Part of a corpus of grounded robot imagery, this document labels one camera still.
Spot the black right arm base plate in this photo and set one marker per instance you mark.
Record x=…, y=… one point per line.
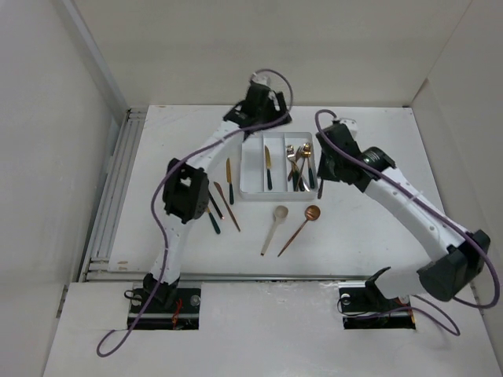
x=365, y=308

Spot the rose gold fork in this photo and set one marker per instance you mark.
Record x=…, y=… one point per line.
x=301, y=168

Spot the rose gold spoon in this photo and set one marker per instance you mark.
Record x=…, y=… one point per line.
x=312, y=213

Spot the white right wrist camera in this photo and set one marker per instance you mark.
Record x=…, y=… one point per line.
x=351, y=124

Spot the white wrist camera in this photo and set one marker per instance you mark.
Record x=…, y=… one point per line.
x=351, y=124
x=262, y=78

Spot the black spoon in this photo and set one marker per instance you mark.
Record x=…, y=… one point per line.
x=216, y=207

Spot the aluminium rail front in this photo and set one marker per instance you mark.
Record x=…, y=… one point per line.
x=275, y=277

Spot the dark wooden fork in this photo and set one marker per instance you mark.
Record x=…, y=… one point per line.
x=289, y=149

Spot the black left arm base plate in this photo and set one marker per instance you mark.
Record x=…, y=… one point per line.
x=182, y=313

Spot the gold knife green handle upright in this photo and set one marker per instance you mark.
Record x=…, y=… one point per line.
x=229, y=181

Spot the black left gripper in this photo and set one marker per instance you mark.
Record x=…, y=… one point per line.
x=275, y=114

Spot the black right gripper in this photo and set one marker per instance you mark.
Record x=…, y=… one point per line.
x=322, y=171

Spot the light wooden spoon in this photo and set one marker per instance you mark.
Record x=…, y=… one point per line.
x=280, y=214

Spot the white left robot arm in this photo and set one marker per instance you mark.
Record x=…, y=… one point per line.
x=183, y=194

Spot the rose gold knife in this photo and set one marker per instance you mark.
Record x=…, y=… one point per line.
x=232, y=216

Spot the aluminium rail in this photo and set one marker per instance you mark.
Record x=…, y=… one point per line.
x=275, y=277
x=98, y=250

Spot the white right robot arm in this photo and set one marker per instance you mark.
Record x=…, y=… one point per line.
x=456, y=256

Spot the aluminium rail left side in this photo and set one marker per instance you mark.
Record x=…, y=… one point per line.
x=98, y=250

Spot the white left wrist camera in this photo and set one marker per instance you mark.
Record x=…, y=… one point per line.
x=262, y=78

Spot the white three-compartment tray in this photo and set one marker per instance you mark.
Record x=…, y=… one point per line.
x=253, y=184

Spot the gold knife green handle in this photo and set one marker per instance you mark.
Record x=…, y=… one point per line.
x=268, y=167
x=229, y=181
x=213, y=221

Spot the dark wooden spoon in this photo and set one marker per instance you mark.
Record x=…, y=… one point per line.
x=320, y=189

